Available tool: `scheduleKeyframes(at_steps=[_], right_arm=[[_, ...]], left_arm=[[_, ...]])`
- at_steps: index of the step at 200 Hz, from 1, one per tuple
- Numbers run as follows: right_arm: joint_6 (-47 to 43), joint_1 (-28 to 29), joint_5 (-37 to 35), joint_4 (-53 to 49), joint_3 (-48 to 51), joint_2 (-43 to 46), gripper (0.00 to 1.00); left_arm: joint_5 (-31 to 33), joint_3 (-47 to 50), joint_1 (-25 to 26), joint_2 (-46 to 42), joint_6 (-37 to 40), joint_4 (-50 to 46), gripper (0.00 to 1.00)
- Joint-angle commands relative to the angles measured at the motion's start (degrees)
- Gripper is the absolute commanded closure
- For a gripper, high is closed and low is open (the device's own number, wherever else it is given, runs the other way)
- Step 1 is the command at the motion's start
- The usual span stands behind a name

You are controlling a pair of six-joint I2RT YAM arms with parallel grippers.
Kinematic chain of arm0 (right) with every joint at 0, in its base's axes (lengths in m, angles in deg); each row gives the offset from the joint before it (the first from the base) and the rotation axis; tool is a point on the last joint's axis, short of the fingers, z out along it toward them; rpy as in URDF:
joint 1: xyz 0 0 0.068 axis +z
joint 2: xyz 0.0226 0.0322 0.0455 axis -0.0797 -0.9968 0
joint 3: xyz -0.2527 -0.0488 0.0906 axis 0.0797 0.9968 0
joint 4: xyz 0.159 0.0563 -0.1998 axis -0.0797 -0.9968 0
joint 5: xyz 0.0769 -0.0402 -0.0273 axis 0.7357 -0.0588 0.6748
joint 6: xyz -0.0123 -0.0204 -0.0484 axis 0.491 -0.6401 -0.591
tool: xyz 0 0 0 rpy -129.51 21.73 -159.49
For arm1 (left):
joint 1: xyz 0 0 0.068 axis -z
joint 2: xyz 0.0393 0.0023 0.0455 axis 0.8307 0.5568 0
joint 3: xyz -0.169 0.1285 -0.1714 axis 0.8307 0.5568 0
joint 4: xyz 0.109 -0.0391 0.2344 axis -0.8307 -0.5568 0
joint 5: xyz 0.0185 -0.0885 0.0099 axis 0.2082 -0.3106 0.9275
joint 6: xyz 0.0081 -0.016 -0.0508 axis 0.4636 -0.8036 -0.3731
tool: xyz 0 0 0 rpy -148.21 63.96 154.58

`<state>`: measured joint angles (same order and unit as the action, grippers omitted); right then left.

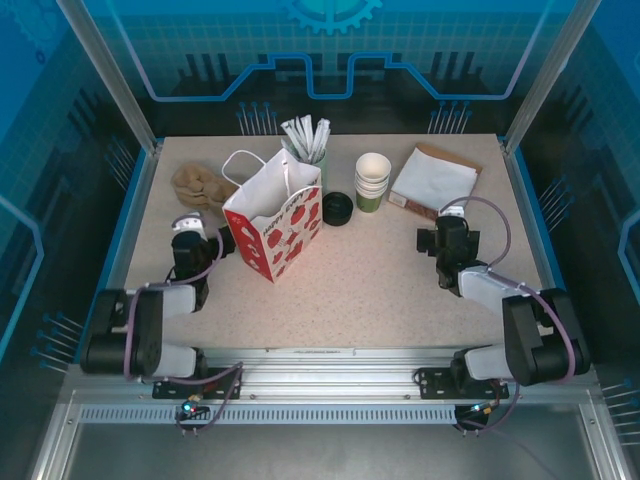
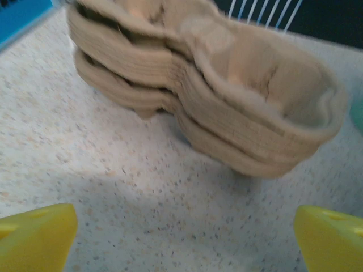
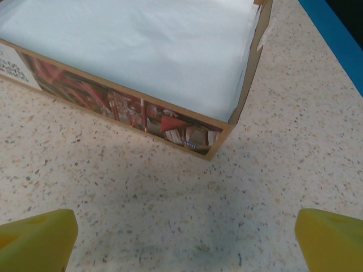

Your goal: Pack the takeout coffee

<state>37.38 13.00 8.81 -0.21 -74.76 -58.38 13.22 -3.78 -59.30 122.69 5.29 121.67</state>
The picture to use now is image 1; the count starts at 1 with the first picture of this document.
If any red white paper gift bag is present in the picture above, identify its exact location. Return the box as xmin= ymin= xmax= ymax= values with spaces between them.
xmin=221 ymin=148 xmax=324 ymax=285

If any black plastic cup lid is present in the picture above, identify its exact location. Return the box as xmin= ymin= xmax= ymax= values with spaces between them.
xmin=322 ymin=191 xmax=356 ymax=218
xmin=322 ymin=209 xmax=355 ymax=228
xmin=322 ymin=206 xmax=356 ymax=225
xmin=322 ymin=203 xmax=356 ymax=222

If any mint green holder cup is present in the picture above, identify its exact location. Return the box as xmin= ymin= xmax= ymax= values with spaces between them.
xmin=292 ymin=148 xmax=330 ymax=195

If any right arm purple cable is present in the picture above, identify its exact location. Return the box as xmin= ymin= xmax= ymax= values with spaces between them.
xmin=439 ymin=196 xmax=576 ymax=437

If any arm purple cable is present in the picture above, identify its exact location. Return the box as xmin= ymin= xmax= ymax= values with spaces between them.
xmin=122 ymin=219 xmax=245 ymax=437
xmin=439 ymin=196 xmax=576 ymax=437

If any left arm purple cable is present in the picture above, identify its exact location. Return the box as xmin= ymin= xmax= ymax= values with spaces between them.
xmin=122 ymin=219 xmax=245 ymax=437

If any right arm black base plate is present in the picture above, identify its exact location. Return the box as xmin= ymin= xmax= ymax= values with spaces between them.
xmin=416 ymin=366 xmax=511 ymax=400

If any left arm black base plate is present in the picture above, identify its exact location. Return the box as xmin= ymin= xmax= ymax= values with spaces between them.
xmin=152 ymin=367 xmax=245 ymax=401

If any small lit cable connector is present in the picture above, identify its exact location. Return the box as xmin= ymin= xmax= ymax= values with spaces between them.
xmin=467 ymin=399 xmax=502 ymax=417
xmin=180 ymin=394 xmax=210 ymax=419

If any aluminium mounting rail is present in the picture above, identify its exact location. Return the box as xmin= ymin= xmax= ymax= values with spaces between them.
xmin=64 ymin=347 xmax=601 ymax=402

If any slotted grey cable duct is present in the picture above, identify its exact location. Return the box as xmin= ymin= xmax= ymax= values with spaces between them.
xmin=78 ymin=405 xmax=459 ymax=425

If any aluminium frame post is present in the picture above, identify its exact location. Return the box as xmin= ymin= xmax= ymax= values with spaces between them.
xmin=55 ymin=0 xmax=164 ymax=154
xmin=501 ymin=0 xmax=587 ymax=156

